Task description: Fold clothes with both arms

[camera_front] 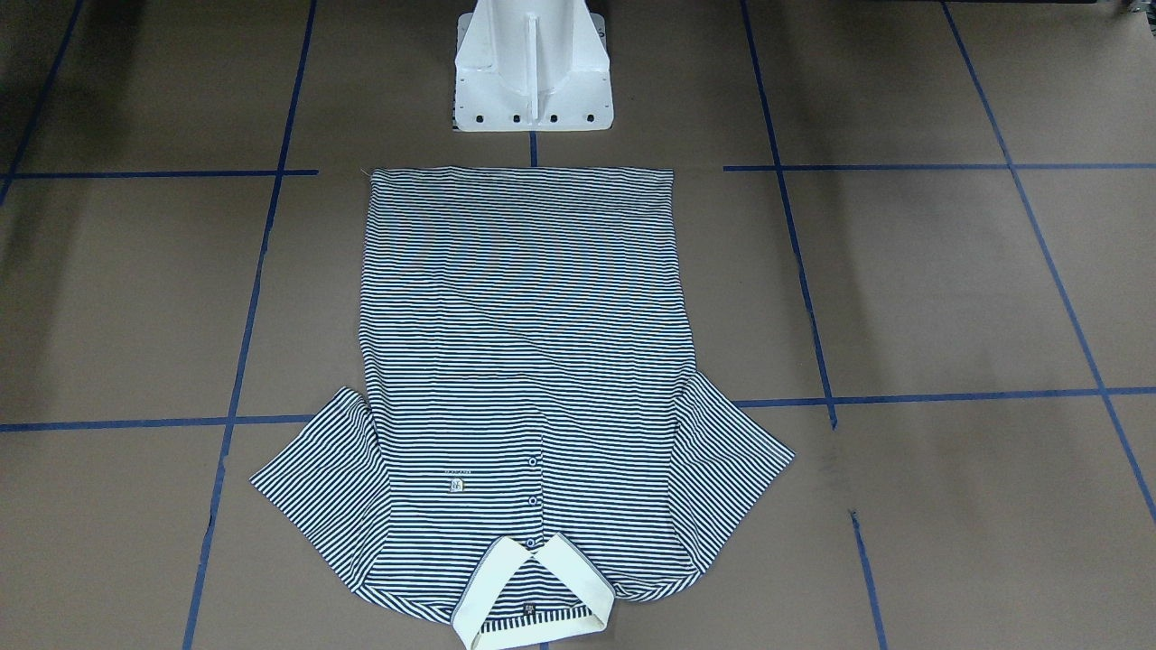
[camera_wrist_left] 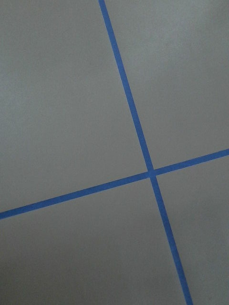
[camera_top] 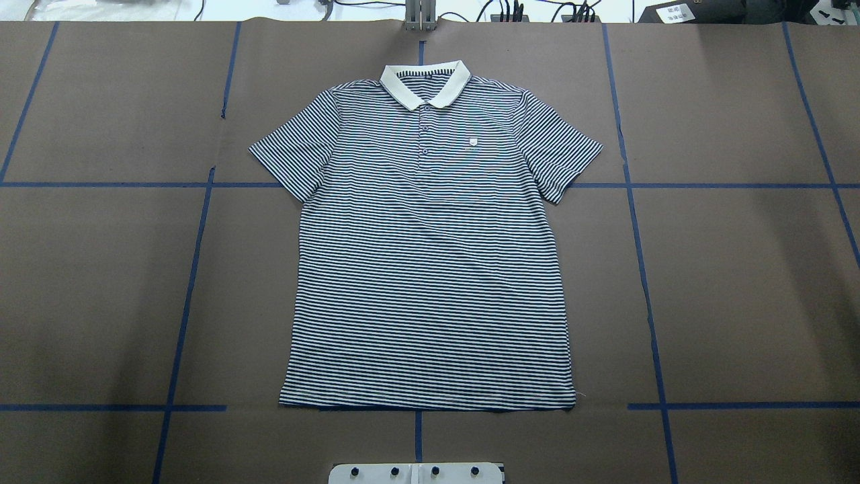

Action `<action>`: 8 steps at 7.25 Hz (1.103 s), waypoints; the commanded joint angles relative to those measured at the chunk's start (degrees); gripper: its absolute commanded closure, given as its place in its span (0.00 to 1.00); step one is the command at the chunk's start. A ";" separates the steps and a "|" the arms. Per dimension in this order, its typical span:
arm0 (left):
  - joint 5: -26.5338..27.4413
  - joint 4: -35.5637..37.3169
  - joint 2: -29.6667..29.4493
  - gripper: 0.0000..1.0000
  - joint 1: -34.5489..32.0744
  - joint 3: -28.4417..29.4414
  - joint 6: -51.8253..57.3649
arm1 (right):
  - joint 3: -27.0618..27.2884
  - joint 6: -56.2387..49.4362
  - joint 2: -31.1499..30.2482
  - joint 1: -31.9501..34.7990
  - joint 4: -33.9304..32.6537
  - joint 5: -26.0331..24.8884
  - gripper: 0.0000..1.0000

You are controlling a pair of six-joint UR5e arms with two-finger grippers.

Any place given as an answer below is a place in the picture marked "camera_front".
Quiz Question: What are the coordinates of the navy white striped polo shirt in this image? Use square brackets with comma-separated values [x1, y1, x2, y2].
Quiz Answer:
[251, 167, 794, 649]

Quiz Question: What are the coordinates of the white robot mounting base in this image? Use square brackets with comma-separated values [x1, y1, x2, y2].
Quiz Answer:
[452, 1, 615, 133]

